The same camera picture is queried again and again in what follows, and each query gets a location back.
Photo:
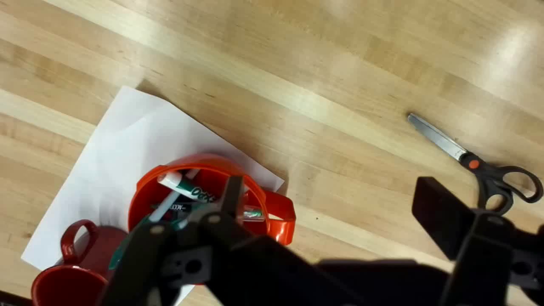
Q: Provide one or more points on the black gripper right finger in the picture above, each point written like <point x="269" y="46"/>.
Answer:
<point x="487" y="255"/>

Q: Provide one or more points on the red mug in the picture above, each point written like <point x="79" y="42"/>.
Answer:
<point x="62" y="285"/>

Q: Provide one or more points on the white paper sheet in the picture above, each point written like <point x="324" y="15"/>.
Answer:
<point x="125" y="141"/>

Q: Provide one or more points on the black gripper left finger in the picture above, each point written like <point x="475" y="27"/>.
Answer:
<point x="171" y="265"/>

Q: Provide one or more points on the white marker green label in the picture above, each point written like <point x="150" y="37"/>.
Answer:
<point x="176" y="180"/>

